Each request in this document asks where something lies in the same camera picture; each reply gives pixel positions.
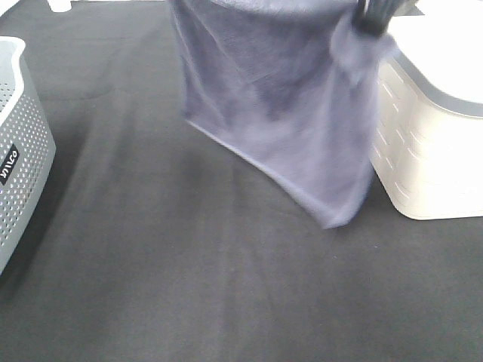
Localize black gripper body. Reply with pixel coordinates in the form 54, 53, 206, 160
354, 0, 423, 36

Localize grey microfibre towel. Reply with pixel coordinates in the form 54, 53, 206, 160
168, 1, 395, 229

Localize white plastic storage basket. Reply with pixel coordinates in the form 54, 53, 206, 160
372, 1, 482, 220

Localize black table cloth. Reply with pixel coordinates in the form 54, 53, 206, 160
1, 1, 482, 361

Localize white cylinder object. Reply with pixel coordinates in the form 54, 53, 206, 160
48, 0, 72, 13

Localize grey perforated laundry basket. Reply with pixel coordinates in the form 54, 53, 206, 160
1, 36, 56, 269

